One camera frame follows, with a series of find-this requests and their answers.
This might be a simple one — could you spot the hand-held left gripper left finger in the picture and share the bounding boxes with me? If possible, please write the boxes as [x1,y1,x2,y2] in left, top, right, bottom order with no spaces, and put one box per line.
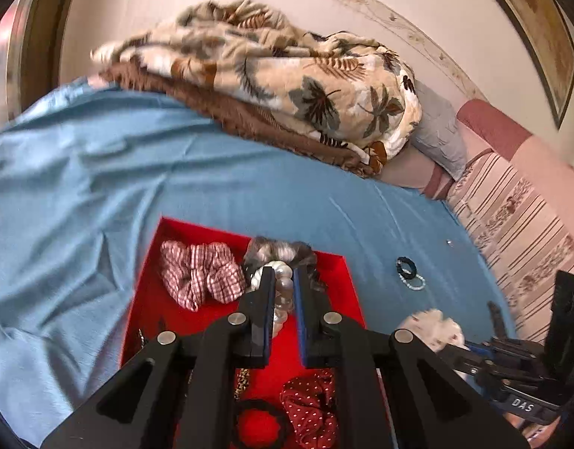
[40,266,277,449]

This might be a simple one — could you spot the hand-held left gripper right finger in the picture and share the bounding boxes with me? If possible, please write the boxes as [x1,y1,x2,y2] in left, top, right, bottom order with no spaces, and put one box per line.
[292,266,531,449]

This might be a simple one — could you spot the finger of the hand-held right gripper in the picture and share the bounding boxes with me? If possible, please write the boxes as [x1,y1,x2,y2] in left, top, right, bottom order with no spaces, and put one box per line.
[448,354,546,387]
[464,336,548,362]

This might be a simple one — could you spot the white pearl bracelet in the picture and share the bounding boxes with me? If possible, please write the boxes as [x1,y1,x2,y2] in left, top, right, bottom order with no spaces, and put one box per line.
[250,259,297,337]

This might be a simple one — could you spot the sheer grey scrunchie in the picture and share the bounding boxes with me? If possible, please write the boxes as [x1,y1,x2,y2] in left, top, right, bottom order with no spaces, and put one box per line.
[243,236,329,293]

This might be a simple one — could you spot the white polka dot scrunchie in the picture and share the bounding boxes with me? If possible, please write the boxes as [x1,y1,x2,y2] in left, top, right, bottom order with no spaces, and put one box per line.
[398,309,466,379]

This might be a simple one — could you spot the red plaid scrunchie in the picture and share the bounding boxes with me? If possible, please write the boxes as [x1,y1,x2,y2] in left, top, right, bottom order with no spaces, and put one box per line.
[160,240,246,312]

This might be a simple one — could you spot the leopard print headband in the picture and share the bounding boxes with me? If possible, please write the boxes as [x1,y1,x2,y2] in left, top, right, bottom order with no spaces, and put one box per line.
[234,367,251,401]

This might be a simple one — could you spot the red polka dot scrunchie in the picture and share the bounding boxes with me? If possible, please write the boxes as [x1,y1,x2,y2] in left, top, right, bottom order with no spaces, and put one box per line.
[280,369,339,449]

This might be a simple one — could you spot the black hair tie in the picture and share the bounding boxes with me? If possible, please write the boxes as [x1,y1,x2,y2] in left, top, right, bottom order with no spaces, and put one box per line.
[234,398,294,449]

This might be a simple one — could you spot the red box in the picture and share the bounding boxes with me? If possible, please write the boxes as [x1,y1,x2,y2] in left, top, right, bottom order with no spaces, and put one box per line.
[119,216,367,449]

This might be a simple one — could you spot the striped floral pillow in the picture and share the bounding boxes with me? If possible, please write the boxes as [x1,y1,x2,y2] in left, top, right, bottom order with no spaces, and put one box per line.
[448,150,574,347]

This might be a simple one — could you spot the pink striped bed cover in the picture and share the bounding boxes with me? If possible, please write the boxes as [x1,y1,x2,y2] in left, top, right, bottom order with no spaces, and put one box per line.
[379,99,574,202]

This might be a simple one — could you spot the leaf print quilt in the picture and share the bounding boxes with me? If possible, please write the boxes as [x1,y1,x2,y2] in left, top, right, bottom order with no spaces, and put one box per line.
[90,0,423,178]

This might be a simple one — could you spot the grey blue pillow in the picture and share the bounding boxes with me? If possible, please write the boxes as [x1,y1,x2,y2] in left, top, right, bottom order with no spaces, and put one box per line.
[411,79,470,181]

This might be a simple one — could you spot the framed wall picture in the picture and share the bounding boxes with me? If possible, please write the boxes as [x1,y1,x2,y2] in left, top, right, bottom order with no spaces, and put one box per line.
[469,0,574,129]

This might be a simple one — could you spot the wooden door frame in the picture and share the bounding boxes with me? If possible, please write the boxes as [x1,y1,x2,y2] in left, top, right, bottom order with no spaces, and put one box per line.
[6,0,88,122]

